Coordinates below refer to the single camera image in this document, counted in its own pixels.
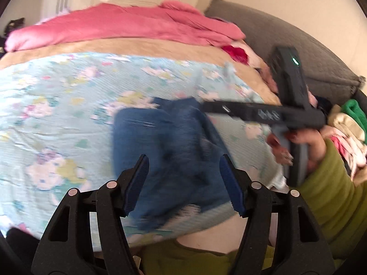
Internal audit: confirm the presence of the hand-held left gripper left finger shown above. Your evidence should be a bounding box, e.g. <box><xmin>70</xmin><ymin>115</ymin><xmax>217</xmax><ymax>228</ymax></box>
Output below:
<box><xmin>31</xmin><ymin>154</ymin><xmax>150</xmax><ymax>275</ymax></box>

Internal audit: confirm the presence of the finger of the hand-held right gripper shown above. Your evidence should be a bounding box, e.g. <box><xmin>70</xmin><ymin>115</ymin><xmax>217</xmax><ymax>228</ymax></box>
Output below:
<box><xmin>200</xmin><ymin>100</ymin><xmax>250</xmax><ymax>118</ymax></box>

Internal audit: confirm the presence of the tan blanket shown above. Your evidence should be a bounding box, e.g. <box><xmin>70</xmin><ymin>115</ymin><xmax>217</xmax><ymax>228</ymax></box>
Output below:
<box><xmin>0</xmin><ymin>37</ymin><xmax>282</xmax><ymax>105</ymax></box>

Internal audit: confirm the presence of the pink and white garment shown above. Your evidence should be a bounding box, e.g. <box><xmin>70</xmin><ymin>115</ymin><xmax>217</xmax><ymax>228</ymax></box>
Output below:
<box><xmin>330</xmin><ymin>135</ymin><xmax>367</xmax><ymax>179</ymax></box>

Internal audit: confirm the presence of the person's right hand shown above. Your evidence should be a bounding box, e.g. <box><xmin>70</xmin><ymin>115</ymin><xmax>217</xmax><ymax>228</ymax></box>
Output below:
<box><xmin>267</xmin><ymin>128</ymin><xmax>328</xmax><ymax>174</ymax></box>

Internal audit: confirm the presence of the cartoon print blue blanket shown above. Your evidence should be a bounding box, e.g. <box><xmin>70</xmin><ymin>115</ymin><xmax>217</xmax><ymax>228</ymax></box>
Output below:
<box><xmin>0</xmin><ymin>52</ymin><xmax>287</xmax><ymax>250</ymax></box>

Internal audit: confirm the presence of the person's green top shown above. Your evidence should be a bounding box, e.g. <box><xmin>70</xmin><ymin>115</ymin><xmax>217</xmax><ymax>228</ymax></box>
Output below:
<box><xmin>138</xmin><ymin>239</ymin><xmax>276</xmax><ymax>275</ymax></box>

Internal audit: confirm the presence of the blue denim garment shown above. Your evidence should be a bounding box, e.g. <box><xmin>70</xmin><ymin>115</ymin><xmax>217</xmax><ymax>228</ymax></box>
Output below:
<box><xmin>112</xmin><ymin>97</ymin><xmax>289</xmax><ymax>231</ymax></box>

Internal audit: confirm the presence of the person's right forearm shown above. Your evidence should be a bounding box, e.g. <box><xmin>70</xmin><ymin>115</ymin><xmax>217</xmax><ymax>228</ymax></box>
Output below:
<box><xmin>295</xmin><ymin>139</ymin><xmax>367</xmax><ymax>251</ymax></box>

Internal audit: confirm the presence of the green garment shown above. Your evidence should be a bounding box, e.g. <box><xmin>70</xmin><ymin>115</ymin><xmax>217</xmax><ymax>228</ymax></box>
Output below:
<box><xmin>341</xmin><ymin>99</ymin><xmax>367</xmax><ymax>144</ymax></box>

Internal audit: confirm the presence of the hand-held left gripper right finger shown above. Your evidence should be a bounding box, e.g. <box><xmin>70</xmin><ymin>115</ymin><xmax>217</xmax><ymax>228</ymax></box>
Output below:
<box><xmin>219</xmin><ymin>154</ymin><xmax>336</xmax><ymax>275</ymax></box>

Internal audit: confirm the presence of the cream garment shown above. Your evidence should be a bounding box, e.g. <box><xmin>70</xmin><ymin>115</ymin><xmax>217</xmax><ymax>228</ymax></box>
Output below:
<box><xmin>328</xmin><ymin>112</ymin><xmax>366</xmax><ymax>147</ymax></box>

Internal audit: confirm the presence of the grey quilted headboard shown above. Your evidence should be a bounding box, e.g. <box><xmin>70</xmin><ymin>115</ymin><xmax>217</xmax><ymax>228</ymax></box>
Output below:
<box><xmin>204</xmin><ymin>0</ymin><xmax>367</xmax><ymax>98</ymax></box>

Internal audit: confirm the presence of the pink duvet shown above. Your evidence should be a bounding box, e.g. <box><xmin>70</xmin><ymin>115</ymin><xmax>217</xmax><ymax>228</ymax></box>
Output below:
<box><xmin>6</xmin><ymin>1</ymin><xmax>246</xmax><ymax>52</ymax></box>

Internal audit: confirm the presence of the navy cloth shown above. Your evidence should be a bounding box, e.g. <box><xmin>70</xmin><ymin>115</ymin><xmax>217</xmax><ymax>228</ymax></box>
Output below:
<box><xmin>316</xmin><ymin>97</ymin><xmax>334</xmax><ymax>113</ymax></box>

